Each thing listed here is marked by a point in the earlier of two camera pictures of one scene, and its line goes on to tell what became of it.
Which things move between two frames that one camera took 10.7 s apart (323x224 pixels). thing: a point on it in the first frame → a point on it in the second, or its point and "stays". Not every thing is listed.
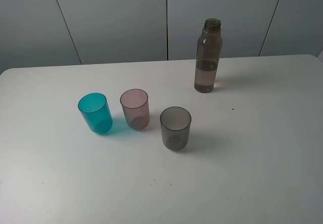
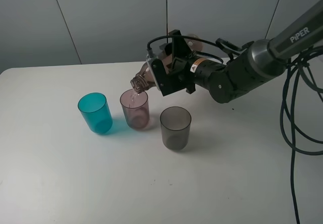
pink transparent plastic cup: x=135 y=104 stays
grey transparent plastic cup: x=175 y=122 stays
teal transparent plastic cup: x=94 y=108 stays
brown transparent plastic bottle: x=209 y=54 → x=144 y=79
